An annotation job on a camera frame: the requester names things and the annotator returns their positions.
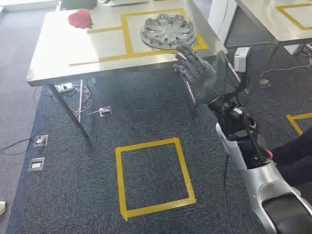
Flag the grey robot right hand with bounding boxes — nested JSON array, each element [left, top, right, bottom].
[[173, 43, 228, 106]]

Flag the grey plastic wheel hubcap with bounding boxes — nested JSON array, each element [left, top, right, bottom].
[[140, 13, 197, 50]]

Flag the stainless steel workbench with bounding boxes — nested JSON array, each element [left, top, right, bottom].
[[26, 0, 228, 139], [223, 0, 312, 98]]

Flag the white pillar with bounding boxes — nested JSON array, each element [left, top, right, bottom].
[[207, 0, 238, 44]]

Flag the yellow table tape outline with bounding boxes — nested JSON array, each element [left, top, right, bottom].
[[69, 7, 209, 67], [275, 2, 312, 32]]

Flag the yellow floor tape outline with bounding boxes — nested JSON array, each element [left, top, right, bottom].
[[286, 112, 312, 137], [115, 137, 197, 222]]

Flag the red cloth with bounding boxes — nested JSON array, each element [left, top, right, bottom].
[[68, 9, 94, 30]]

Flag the white power strip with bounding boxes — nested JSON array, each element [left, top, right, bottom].
[[54, 82, 73, 94]]

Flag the white low ledge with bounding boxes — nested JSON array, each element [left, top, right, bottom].
[[0, 0, 57, 12]]

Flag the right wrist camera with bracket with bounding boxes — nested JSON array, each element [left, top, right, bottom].
[[209, 46, 253, 106]]

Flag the white floor cable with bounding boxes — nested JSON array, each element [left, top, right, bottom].
[[264, 48, 312, 73]]

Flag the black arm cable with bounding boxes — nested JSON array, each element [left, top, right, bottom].
[[224, 155, 234, 234]]

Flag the tangled white cables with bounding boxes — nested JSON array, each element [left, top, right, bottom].
[[48, 84, 100, 117]]

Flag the black floor cable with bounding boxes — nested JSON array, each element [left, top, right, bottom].
[[0, 87, 51, 156]]

